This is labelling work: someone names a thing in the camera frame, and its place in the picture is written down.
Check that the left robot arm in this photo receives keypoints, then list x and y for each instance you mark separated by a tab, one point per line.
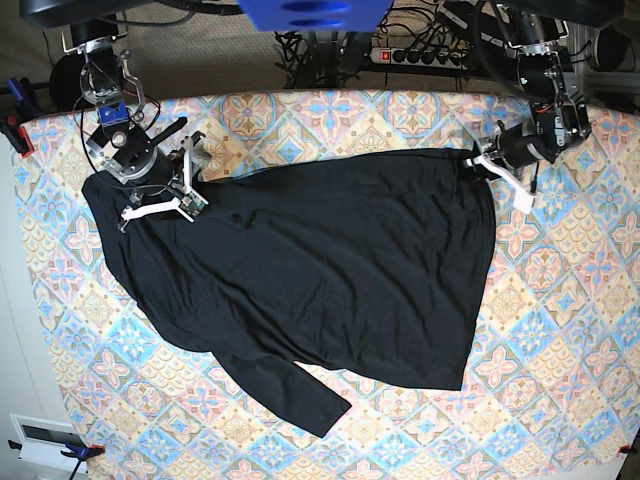
545	77

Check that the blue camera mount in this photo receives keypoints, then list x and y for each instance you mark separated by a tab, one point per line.
315	15

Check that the orange clamp bottom right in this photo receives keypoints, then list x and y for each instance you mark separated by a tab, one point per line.
628	450

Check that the white wall vent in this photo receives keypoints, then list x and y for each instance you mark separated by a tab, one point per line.
43	441

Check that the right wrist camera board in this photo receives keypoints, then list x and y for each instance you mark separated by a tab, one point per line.
191	205

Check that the blue clamp bottom left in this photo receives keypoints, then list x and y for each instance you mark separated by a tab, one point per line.
75	451

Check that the white power strip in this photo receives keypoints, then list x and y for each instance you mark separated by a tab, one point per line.
438	57

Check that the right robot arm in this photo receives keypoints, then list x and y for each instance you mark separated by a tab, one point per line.
122	144

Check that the patterned tablecloth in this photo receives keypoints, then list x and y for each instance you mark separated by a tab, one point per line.
551	386

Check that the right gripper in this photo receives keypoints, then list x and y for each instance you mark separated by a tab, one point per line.
175	172

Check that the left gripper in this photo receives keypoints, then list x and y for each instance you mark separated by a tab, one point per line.
517	147

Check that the black round stool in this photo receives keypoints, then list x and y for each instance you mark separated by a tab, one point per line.
64	83

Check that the red black clamp left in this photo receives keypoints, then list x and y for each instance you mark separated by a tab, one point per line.
16	135

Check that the black t-shirt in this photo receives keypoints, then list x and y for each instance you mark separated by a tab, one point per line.
376	264

